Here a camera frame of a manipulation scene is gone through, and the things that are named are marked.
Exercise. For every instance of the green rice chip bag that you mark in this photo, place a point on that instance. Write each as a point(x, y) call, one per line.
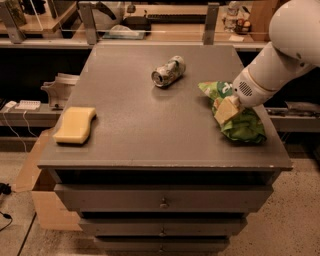
point(245, 126)

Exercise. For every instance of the yellow sponge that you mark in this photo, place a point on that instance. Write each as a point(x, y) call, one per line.
point(75, 125)

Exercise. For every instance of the white power strip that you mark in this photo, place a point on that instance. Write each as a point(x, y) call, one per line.
point(28, 105)

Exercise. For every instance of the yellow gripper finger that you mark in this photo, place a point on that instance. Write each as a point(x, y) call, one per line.
point(227, 108)

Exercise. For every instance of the cardboard box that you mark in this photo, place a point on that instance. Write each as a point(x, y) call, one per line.
point(51, 212)

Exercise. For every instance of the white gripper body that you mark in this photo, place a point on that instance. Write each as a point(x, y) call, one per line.
point(249, 92)

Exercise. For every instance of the crushed soda can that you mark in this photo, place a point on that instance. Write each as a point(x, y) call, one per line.
point(168, 73)

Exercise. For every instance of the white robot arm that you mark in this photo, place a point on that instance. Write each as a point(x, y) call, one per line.
point(293, 50)

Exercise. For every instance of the grey metal bracket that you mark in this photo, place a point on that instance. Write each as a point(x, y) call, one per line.
point(59, 89)

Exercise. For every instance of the black keyboard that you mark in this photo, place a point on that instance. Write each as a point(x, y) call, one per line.
point(177, 18)

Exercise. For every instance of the grey drawer cabinet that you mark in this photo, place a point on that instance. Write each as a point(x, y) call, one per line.
point(149, 143)

